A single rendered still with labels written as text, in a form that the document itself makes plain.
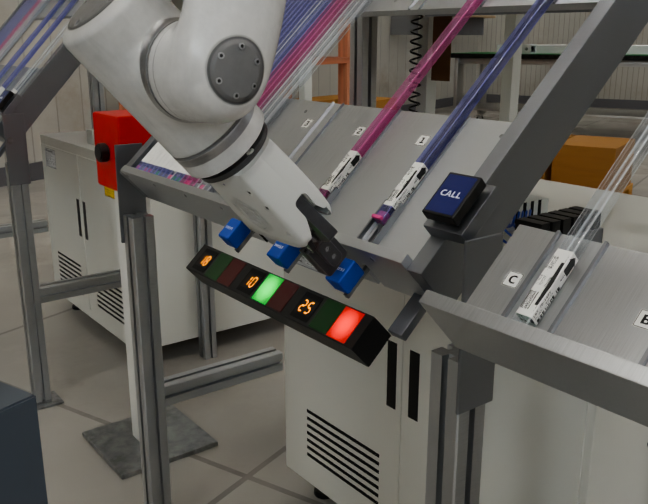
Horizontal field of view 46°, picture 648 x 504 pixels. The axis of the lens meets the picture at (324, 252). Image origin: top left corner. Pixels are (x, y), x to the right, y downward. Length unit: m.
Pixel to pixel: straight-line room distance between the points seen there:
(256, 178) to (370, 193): 0.24
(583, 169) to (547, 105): 3.46
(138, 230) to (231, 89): 0.80
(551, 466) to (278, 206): 0.61
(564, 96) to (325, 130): 0.32
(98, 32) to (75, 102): 5.15
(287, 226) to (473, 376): 0.23
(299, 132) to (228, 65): 0.50
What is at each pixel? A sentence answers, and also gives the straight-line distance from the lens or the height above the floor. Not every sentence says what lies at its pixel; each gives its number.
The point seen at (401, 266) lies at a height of 0.72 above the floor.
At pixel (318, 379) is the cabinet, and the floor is 0.31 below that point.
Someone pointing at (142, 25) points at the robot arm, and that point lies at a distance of 0.59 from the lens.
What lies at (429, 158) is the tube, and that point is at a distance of 0.82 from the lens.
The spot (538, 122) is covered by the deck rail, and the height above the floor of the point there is 0.85.
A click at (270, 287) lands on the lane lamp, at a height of 0.66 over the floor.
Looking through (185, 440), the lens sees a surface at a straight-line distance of 1.89.
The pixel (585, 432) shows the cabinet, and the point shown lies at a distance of 1.06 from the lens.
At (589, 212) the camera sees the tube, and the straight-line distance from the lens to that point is 0.60.
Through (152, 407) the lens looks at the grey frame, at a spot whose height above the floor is 0.29.
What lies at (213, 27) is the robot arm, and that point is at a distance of 0.54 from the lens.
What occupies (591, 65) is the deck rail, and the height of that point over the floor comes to 0.90.
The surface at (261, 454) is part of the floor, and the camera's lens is 1.83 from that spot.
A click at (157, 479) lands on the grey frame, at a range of 1.51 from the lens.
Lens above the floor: 0.93
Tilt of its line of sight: 16 degrees down
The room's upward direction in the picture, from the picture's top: straight up
